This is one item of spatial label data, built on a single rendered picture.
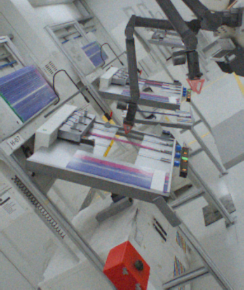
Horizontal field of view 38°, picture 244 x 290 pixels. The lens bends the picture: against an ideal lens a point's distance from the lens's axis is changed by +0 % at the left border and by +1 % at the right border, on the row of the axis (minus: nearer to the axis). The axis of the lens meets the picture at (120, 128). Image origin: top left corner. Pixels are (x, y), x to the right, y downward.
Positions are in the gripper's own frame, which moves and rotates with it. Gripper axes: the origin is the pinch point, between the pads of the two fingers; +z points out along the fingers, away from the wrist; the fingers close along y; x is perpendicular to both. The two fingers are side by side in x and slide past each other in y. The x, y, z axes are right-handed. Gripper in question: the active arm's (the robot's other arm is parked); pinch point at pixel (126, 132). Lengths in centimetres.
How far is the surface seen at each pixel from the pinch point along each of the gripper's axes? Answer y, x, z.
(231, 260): 23, 81, 53
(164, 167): 30.3, 27.6, 1.5
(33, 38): -272, -184, 11
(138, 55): -440, -53, 29
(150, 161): 27.9, 19.1, 1.6
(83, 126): 17.0, -24.3, -3.5
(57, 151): 44, -30, 3
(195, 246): 64, 50, 21
